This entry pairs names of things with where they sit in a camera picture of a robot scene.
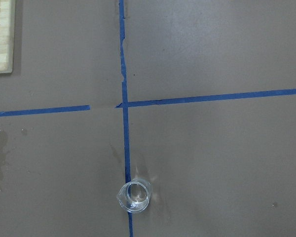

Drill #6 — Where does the clear glass measuring cup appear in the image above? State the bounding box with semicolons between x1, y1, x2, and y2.
116;178;152;214

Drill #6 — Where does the bamboo cutting board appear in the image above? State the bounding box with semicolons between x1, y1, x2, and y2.
0;0;16;74

